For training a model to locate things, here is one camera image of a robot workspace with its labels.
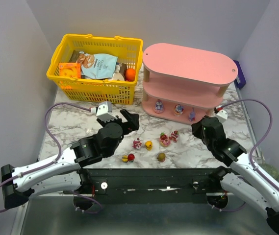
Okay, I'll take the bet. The small purple bunny toy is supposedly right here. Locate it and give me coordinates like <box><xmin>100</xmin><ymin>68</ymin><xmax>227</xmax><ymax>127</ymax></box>
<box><xmin>188</xmin><ymin>107</ymin><xmax>196</xmax><ymax>121</ymax></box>

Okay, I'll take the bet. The purple bunny donut toy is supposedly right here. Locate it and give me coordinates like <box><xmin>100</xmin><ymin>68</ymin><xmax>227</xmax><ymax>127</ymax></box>
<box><xmin>154</xmin><ymin>99</ymin><xmax>164</xmax><ymax>114</ymax></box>

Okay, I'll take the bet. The pink strawberry bear toy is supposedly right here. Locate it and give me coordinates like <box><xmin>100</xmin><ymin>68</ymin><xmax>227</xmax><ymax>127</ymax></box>
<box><xmin>169</xmin><ymin>130</ymin><xmax>179</xmax><ymax>142</ymax></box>

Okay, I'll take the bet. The purple bunny cup toy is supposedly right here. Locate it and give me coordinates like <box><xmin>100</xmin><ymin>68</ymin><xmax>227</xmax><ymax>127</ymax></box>
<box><xmin>174</xmin><ymin>104</ymin><xmax>184</xmax><ymax>116</ymax></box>

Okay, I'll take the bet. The strawberry tart toy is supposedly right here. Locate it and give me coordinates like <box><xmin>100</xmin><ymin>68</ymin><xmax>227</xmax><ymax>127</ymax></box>
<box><xmin>159</xmin><ymin>132</ymin><xmax>171</xmax><ymax>147</ymax></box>

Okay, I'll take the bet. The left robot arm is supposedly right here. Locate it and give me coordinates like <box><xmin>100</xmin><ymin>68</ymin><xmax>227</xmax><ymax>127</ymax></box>
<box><xmin>1</xmin><ymin>104</ymin><xmax>140</xmax><ymax>209</ymax></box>

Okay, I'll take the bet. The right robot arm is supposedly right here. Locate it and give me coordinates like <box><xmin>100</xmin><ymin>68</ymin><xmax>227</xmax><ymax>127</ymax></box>
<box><xmin>191</xmin><ymin>117</ymin><xmax>279</xmax><ymax>235</ymax></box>

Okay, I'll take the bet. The pink three-tier shelf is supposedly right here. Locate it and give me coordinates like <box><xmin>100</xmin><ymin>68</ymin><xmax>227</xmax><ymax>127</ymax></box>
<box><xmin>142</xmin><ymin>43</ymin><xmax>238</xmax><ymax>125</ymax></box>

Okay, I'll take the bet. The purple box behind shelf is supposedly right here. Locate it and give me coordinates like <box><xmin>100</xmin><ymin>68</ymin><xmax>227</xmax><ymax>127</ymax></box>
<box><xmin>234</xmin><ymin>60</ymin><xmax>247</xmax><ymax>90</ymax></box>

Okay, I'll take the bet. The yellow duck toy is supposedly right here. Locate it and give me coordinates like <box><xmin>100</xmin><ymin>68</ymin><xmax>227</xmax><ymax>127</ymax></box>
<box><xmin>145</xmin><ymin>141</ymin><xmax>153</xmax><ymax>151</ymax></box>

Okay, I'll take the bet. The red yellow mushroom toy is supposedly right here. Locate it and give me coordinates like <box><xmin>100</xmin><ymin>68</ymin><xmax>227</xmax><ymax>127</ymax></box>
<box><xmin>122</xmin><ymin>154</ymin><xmax>135</xmax><ymax>163</ymax></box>

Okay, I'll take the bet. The white round container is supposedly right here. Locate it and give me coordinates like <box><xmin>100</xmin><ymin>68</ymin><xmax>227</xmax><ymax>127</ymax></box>
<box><xmin>109</xmin><ymin>72</ymin><xmax>125</xmax><ymax>81</ymax></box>

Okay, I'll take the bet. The orange fruit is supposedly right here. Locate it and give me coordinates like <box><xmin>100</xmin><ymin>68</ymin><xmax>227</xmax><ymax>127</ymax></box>
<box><xmin>125</xmin><ymin>68</ymin><xmax>136</xmax><ymax>82</ymax></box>

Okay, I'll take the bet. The olive brown round toy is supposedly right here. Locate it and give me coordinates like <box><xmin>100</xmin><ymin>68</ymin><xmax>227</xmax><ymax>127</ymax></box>
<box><xmin>157</xmin><ymin>153</ymin><xmax>166</xmax><ymax>162</ymax></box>

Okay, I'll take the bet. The light blue snack bag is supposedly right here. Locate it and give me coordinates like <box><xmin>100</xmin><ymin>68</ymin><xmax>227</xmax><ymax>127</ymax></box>
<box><xmin>77</xmin><ymin>51</ymin><xmax>118</xmax><ymax>80</ymax></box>

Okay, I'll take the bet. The yellow plastic shopping basket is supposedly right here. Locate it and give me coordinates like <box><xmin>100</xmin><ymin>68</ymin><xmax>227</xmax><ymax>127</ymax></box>
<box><xmin>46</xmin><ymin>34</ymin><xmax>143</xmax><ymax>105</ymax></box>

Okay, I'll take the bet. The orange snack box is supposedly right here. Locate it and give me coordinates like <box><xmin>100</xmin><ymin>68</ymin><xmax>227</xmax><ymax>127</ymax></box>
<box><xmin>59</xmin><ymin>63</ymin><xmax>81</xmax><ymax>80</ymax></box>

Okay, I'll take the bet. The green textured ball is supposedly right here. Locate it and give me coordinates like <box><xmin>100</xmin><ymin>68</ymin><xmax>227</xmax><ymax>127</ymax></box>
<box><xmin>260</xmin><ymin>163</ymin><xmax>279</xmax><ymax>182</ymax></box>

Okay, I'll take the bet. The dark brown packet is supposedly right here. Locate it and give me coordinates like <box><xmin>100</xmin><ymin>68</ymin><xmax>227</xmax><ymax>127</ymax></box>
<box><xmin>69</xmin><ymin>50</ymin><xmax>80</xmax><ymax>63</ymax></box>

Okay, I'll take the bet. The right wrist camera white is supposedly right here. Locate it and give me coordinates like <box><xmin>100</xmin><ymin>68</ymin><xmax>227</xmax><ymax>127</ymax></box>
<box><xmin>214</xmin><ymin>105</ymin><xmax>228</xmax><ymax>123</ymax></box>

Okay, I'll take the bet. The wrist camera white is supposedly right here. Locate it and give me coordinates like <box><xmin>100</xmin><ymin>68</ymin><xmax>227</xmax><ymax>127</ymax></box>
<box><xmin>214</xmin><ymin>105</ymin><xmax>228</xmax><ymax>123</ymax></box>
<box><xmin>90</xmin><ymin>101</ymin><xmax>117</xmax><ymax>122</ymax></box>

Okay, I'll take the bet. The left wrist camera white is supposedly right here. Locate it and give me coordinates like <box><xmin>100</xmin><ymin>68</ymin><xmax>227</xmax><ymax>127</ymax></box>
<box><xmin>90</xmin><ymin>101</ymin><xmax>117</xmax><ymax>122</ymax></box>

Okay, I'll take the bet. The black mounting rail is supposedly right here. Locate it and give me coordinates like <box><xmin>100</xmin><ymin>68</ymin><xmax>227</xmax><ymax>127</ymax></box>
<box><xmin>77</xmin><ymin>168</ymin><xmax>224</xmax><ymax>204</ymax></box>

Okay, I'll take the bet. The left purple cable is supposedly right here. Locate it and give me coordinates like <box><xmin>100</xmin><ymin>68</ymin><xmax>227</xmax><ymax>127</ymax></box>
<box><xmin>0</xmin><ymin>102</ymin><xmax>98</xmax><ymax>213</ymax></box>

